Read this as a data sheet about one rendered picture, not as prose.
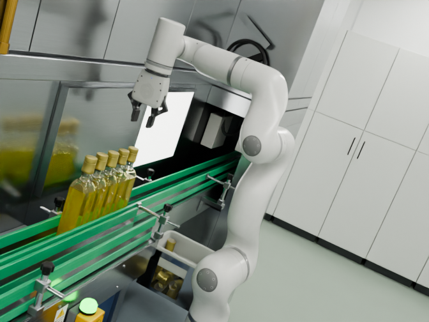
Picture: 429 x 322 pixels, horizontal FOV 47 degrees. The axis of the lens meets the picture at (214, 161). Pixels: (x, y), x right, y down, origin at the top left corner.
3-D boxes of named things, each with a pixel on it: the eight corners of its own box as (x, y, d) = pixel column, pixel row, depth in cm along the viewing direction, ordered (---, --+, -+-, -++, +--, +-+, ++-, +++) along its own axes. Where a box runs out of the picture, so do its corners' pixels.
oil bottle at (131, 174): (107, 219, 167) (125, 162, 162) (121, 226, 166) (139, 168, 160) (98, 223, 162) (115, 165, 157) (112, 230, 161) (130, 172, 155)
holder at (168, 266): (145, 260, 193) (158, 225, 189) (207, 292, 185) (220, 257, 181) (123, 275, 177) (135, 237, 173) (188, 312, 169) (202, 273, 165)
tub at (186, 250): (163, 248, 189) (170, 228, 187) (214, 274, 183) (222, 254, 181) (142, 262, 173) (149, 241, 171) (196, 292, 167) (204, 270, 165)
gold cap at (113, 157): (108, 162, 149) (112, 149, 148) (117, 167, 148) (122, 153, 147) (101, 163, 146) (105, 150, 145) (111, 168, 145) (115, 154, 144)
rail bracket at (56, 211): (39, 229, 147) (50, 189, 143) (57, 239, 145) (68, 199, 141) (29, 232, 143) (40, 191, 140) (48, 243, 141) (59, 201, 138)
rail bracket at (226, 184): (196, 207, 233) (212, 164, 227) (227, 222, 228) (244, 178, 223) (193, 209, 229) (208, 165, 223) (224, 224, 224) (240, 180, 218)
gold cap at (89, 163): (80, 171, 135) (83, 156, 133) (82, 167, 138) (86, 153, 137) (92, 175, 135) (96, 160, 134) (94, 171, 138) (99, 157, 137)
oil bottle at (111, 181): (87, 227, 157) (105, 167, 151) (101, 235, 155) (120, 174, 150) (76, 232, 152) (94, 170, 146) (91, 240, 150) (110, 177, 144)
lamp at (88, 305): (85, 303, 129) (88, 293, 129) (99, 310, 128) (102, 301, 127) (75, 310, 125) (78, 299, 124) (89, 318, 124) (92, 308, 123)
